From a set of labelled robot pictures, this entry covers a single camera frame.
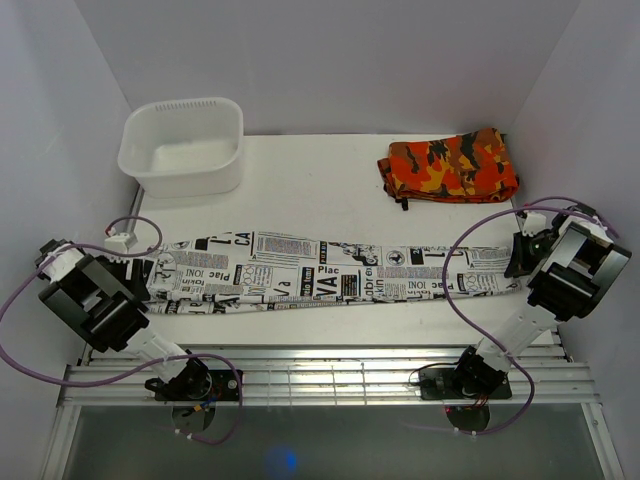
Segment newspaper print trousers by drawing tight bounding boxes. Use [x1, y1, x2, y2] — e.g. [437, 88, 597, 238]
[143, 231, 521, 315]

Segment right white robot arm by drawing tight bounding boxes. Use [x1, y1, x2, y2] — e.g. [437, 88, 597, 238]
[450, 203, 632, 398]

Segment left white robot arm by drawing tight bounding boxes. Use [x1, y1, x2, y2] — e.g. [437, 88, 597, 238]
[35, 240, 213, 401]

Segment orange camouflage folded trousers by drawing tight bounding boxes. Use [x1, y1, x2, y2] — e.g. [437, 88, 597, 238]
[377, 128, 520, 209]

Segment white plastic basket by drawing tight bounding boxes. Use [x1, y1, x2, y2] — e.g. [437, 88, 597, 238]
[117, 97, 244, 199]

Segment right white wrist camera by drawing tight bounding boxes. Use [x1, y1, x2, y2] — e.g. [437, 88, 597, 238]
[516, 211, 547, 237]

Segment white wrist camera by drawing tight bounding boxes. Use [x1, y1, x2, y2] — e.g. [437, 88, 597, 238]
[104, 227, 137, 256]
[516, 211, 547, 237]

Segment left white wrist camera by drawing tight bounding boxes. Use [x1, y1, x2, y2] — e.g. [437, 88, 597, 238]
[104, 227, 137, 256]

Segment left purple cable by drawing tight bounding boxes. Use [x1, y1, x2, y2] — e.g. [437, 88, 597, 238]
[0, 215, 245, 446]

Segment aluminium rail frame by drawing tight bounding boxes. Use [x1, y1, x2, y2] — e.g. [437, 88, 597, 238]
[42, 189, 626, 480]

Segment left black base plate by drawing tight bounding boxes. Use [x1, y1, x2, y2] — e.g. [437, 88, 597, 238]
[144, 369, 244, 403]

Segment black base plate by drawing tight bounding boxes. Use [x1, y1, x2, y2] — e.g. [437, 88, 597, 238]
[144, 369, 244, 403]
[411, 363, 512, 401]

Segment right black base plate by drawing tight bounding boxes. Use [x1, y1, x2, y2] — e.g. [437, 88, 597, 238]
[411, 363, 512, 401]

